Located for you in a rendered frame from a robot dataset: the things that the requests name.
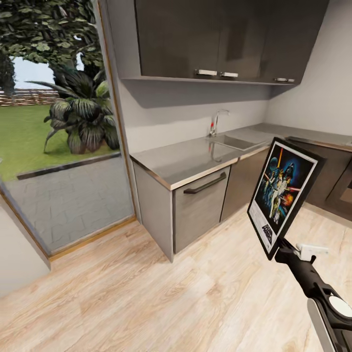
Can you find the oven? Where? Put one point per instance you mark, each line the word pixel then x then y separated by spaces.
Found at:
pixel 341 195

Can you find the drop in sink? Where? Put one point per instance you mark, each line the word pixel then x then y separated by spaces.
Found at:
pixel 240 140

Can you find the poster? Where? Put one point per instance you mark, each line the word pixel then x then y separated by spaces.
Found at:
pixel 287 177

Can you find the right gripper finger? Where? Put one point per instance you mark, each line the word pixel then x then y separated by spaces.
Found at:
pixel 289 245
pixel 282 244

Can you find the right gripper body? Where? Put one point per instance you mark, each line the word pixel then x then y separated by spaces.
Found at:
pixel 296 265

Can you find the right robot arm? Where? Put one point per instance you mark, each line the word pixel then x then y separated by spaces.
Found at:
pixel 331 316

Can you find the fixed window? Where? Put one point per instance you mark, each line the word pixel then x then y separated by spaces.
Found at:
pixel 63 167

